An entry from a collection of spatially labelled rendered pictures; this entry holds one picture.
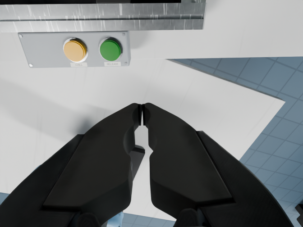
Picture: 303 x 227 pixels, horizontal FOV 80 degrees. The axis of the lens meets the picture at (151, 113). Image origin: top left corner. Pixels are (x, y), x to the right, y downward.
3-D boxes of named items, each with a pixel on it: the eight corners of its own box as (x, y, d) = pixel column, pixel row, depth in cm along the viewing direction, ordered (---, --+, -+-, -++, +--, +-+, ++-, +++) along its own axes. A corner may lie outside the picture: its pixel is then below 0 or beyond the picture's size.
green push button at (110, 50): (122, 58, 39) (121, 61, 37) (103, 59, 38) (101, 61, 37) (120, 38, 37) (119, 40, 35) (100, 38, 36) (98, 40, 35)
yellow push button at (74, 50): (89, 59, 38) (86, 61, 37) (69, 59, 38) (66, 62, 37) (84, 38, 36) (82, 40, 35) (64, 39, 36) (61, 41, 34)
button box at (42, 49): (131, 59, 44) (129, 66, 38) (42, 61, 43) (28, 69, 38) (129, 27, 40) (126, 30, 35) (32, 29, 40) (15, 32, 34)
